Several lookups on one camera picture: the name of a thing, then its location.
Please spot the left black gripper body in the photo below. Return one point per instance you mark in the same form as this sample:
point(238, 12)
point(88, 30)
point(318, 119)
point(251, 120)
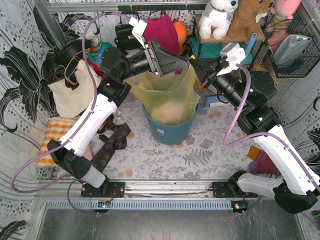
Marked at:
point(154, 58)

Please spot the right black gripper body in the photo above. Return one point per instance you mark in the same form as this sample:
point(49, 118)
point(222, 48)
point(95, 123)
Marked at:
point(213, 74)

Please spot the yellow trash bag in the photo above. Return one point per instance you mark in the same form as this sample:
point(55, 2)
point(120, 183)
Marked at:
point(169, 100)

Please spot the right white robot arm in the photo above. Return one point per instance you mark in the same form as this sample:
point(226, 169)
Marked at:
point(298, 188)

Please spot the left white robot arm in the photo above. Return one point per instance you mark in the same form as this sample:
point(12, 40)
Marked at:
point(68, 152)

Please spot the teal trash bin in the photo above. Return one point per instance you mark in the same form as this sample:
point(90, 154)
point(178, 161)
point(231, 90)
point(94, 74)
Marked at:
point(170, 134)

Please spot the cream tote bag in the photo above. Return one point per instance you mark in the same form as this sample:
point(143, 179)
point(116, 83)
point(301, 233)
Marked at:
point(70, 102)

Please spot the teal folded cloth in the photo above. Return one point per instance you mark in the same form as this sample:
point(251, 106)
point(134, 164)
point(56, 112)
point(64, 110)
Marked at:
point(208, 50)

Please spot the black leather handbag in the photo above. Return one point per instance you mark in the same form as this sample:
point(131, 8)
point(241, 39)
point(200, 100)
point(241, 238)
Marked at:
point(125, 40)

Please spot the magenta knit hat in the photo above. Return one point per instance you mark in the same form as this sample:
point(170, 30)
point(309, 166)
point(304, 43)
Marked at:
point(164, 32)

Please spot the orange plush toy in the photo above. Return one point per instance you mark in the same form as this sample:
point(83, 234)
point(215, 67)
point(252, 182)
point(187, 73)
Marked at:
point(181, 31)

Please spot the colourful striped cloth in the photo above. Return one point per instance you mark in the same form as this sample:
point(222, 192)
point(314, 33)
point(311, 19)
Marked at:
point(94, 54)

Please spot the white plush dog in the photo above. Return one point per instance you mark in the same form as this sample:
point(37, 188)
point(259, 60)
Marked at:
point(216, 18)

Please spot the brown teddy bear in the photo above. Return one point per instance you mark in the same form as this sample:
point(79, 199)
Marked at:
point(247, 17)

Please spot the silver foil pouch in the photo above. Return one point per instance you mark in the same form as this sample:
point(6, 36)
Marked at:
point(291, 48)

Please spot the black round hat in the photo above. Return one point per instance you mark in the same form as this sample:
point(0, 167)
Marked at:
point(65, 55)

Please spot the dark patterned necktie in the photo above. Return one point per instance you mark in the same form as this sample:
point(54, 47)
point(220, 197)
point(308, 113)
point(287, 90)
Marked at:
point(114, 138)

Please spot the purple orange sock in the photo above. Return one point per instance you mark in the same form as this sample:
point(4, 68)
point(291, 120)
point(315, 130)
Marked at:
point(261, 162)

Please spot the pink plush toy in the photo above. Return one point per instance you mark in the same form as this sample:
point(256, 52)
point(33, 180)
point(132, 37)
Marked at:
point(282, 11)

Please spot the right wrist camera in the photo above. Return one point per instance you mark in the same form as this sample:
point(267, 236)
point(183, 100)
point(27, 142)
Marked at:
point(232, 56)

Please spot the black wire basket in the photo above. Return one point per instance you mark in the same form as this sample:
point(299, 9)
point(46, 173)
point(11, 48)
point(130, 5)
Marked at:
point(303, 65)

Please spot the metal base rail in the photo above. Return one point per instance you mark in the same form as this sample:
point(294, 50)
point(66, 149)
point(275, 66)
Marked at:
point(157, 195)

